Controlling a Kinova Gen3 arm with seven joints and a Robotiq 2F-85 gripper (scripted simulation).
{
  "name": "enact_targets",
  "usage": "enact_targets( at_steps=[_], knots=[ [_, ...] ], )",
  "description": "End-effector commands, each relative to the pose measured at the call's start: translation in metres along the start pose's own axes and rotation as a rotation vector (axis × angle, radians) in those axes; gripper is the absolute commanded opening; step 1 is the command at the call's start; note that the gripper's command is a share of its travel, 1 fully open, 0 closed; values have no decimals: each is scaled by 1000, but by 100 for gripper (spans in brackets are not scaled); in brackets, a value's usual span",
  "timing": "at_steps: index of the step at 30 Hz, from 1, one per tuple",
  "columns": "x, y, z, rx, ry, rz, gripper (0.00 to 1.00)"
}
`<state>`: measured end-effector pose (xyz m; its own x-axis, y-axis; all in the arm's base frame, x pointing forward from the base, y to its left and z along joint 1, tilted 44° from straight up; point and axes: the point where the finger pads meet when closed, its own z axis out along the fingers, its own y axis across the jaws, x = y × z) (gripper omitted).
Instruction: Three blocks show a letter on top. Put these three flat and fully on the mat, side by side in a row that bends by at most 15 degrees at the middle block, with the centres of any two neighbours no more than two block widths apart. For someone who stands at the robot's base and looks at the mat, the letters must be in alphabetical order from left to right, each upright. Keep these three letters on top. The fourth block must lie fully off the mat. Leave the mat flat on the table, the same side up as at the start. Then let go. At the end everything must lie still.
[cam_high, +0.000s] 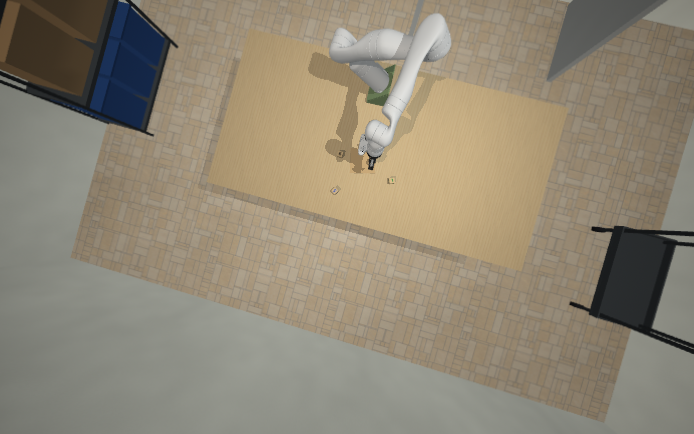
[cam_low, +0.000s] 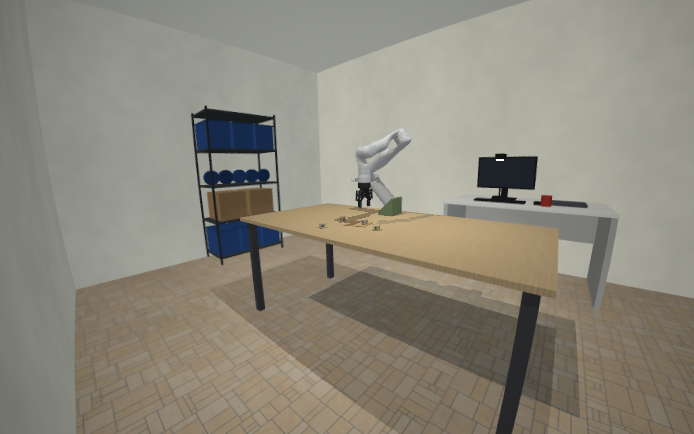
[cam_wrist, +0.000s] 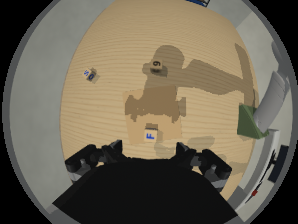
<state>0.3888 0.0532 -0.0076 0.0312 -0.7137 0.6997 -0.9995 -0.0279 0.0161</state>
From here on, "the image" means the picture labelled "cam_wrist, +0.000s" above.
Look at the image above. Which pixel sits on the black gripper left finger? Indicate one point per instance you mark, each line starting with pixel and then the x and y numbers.
pixel 79 163

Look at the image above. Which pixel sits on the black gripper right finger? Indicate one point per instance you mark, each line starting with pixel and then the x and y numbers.
pixel 211 166

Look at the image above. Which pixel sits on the tan square mat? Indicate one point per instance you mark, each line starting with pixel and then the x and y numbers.
pixel 155 107

